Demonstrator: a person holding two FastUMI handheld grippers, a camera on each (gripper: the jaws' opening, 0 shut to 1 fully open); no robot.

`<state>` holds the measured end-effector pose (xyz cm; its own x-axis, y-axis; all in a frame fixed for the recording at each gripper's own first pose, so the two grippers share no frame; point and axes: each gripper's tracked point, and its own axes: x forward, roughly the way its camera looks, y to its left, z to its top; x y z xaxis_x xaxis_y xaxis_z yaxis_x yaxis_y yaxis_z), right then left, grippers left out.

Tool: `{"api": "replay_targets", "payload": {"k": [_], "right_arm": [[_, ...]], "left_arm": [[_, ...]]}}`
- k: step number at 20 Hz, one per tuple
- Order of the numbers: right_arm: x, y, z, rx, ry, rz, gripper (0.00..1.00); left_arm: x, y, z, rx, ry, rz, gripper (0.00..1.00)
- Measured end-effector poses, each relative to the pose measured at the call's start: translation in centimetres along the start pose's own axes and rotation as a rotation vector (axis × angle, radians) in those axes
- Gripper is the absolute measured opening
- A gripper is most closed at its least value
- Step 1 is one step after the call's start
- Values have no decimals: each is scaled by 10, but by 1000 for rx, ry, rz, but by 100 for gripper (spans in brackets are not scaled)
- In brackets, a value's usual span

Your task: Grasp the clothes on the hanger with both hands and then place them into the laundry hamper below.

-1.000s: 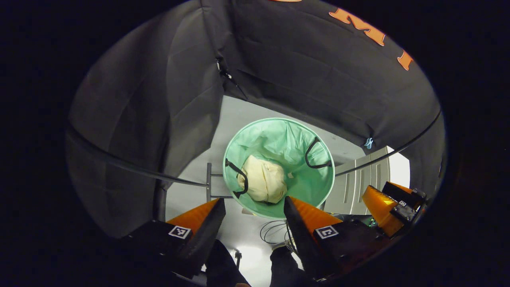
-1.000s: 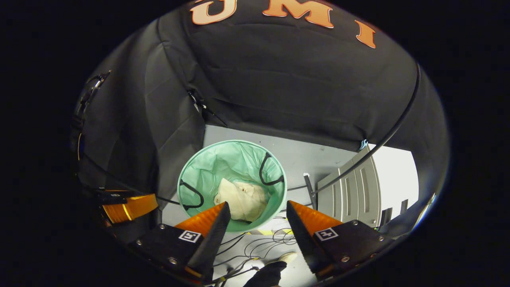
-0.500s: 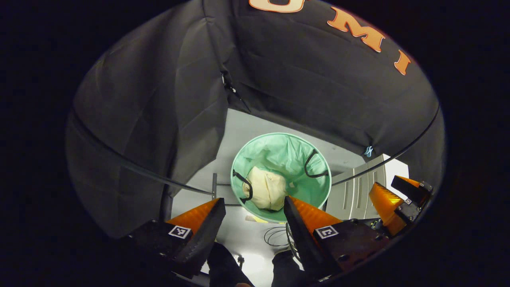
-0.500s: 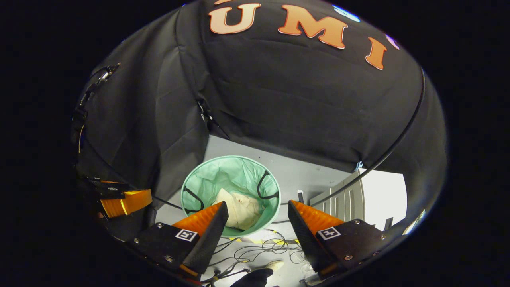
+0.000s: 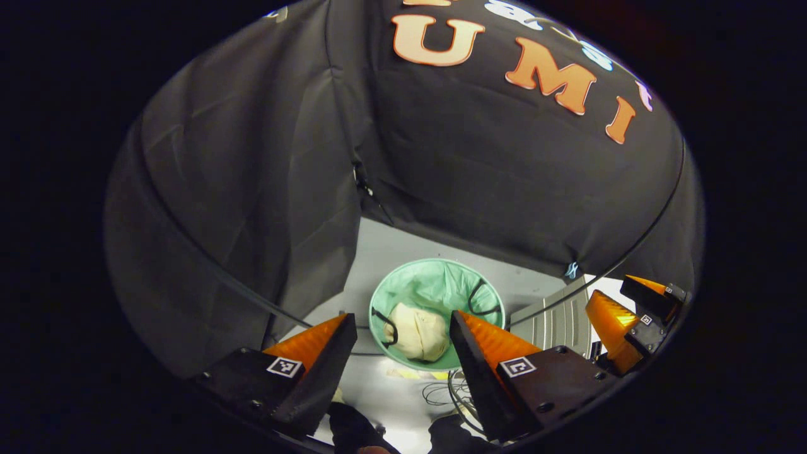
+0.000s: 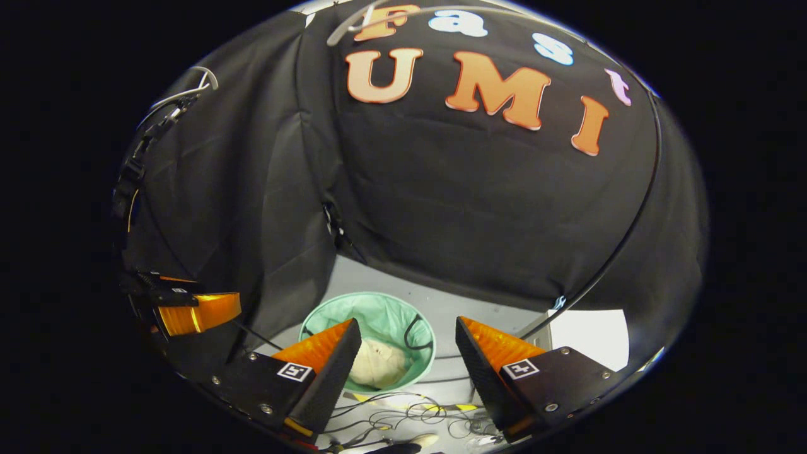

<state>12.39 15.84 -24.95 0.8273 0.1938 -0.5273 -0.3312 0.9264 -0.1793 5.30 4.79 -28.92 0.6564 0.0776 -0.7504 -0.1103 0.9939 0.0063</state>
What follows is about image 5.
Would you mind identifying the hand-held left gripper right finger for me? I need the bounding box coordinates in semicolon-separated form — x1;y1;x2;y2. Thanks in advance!
449;310;622;442

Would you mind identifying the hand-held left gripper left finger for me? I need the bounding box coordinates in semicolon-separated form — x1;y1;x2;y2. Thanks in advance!
192;313;358;439

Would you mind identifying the cream short-sleeved shirt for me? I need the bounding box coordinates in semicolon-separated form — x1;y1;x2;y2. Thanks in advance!
385;303;451;363

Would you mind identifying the green laundry hamper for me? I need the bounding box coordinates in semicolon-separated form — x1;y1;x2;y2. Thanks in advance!
369;259;506;371

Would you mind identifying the grey ribbed metal case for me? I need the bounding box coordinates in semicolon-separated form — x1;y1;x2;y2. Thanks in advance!
509;274;596;359

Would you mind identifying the person's left leg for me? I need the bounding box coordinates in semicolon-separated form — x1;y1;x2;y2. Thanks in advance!
328;402;399;453

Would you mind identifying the person's leg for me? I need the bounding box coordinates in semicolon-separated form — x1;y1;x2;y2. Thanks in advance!
429;415;500;453
328;402;399;453

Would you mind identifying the person's right leg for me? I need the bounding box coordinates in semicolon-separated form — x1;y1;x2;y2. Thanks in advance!
429;415;500;453

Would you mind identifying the black backdrop cloth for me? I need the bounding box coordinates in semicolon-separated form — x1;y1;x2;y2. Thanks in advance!
104;0;705;379

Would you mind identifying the black cable coil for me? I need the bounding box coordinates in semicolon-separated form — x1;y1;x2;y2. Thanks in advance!
421;369;486;436

